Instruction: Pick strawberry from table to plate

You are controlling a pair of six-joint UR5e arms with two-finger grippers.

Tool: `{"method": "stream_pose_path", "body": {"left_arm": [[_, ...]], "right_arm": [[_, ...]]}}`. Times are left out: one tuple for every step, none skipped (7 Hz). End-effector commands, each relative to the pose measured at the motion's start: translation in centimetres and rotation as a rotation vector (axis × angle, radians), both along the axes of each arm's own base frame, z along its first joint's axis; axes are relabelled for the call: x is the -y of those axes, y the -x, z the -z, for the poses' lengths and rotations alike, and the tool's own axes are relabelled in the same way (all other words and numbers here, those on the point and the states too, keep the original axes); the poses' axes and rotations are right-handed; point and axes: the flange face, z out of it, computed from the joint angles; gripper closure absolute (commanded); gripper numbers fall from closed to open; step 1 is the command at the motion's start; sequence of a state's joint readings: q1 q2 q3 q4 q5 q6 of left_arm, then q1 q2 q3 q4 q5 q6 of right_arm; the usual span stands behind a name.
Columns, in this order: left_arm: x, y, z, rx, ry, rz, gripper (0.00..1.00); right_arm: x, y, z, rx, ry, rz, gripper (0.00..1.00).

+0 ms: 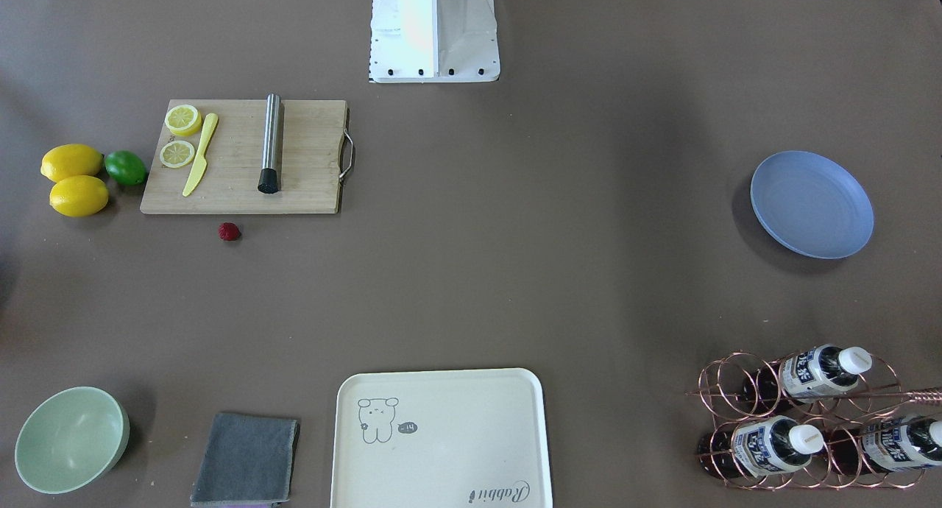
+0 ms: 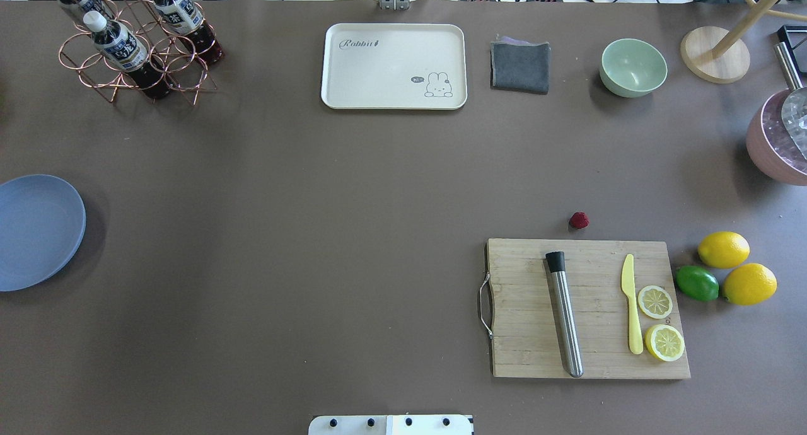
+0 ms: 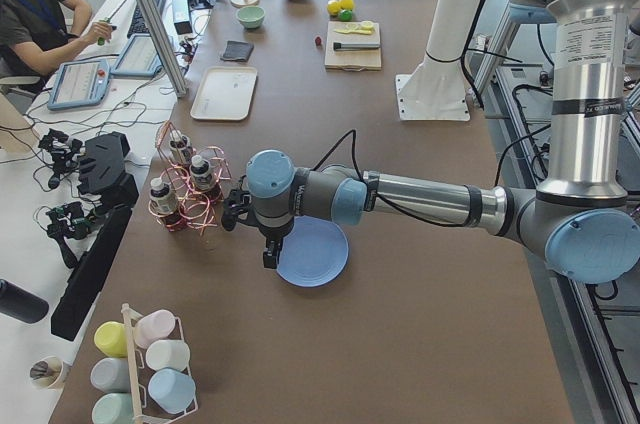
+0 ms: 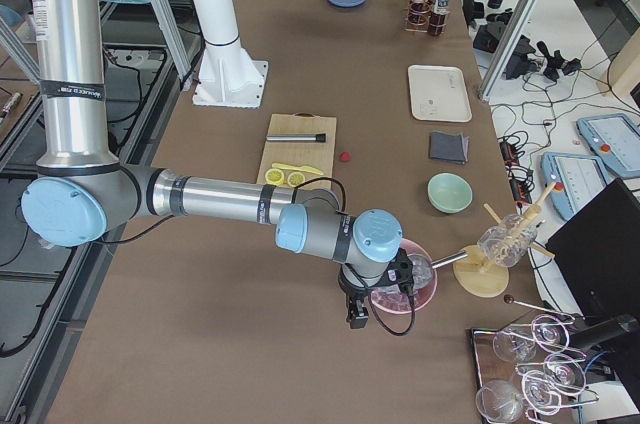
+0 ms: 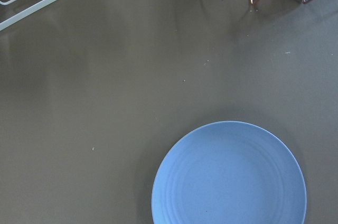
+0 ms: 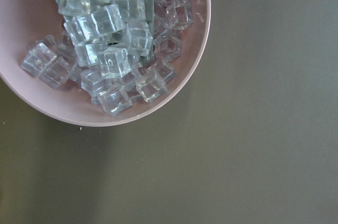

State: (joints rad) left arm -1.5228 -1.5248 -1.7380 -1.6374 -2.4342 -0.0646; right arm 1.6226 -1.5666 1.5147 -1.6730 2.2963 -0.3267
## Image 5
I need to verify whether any blue round plate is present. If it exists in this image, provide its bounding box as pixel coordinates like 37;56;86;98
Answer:
151;121;307;223

